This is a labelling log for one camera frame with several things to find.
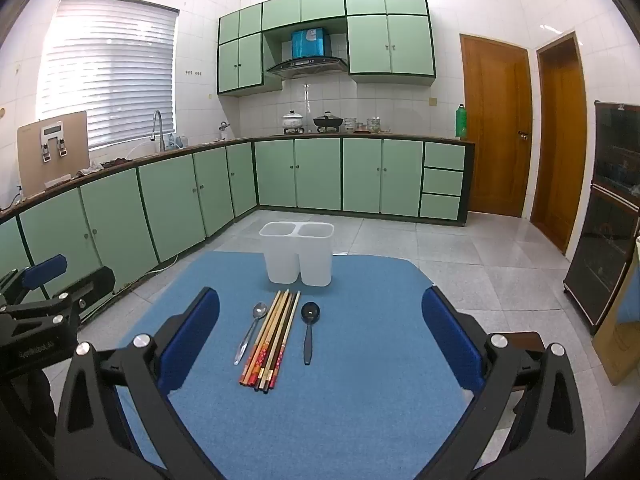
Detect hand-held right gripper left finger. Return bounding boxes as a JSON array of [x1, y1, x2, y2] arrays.
[[54, 287, 221, 480]]

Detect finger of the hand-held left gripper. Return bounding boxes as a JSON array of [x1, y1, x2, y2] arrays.
[[0, 266, 117, 335], [0, 254, 68, 307]]

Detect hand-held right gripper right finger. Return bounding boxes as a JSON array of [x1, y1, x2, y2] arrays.
[[421, 285, 587, 480]]

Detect metal spoon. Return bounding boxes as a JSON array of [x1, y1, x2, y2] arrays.
[[233, 302, 268, 366]]

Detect bundle of mixed chopsticks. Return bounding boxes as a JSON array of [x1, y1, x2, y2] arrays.
[[241, 288, 302, 392]]

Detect black spoon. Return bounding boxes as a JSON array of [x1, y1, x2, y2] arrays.
[[301, 302, 321, 366]]

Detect white two-compartment utensil holder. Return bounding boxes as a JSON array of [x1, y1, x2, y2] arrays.
[[259, 221, 335, 287]]

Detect blue table cloth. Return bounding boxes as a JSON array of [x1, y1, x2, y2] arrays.
[[115, 251, 506, 480]]

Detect brown cardboard board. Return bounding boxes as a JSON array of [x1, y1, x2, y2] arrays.
[[16, 111, 91, 198]]

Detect chrome kitchen faucet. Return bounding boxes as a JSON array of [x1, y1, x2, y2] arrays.
[[151, 110, 167, 153]]

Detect black glass-front cabinet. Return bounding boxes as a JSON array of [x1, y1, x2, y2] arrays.
[[563, 101, 640, 336]]

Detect white window blinds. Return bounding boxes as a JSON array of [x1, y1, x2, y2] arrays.
[[36, 0, 180, 150]]

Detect green base cabinets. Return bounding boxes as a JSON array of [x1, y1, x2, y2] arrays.
[[0, 132, 475, 321]]

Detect wooden door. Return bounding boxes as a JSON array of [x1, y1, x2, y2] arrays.
[[530, 31, 588, 256], [459, 33, 533, 218]]

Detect black wok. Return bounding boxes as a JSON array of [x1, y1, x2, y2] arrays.
[[313, 111, 346, 133]]

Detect black range hood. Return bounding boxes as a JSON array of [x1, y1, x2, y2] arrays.
[[266, 27, 350, 80]]

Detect white wall-mount device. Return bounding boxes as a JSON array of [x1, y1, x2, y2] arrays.
[[39, 122, 68, 163]]

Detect green wall cabinets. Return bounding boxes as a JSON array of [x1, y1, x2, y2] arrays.
[[216, 0, 437, 96]]

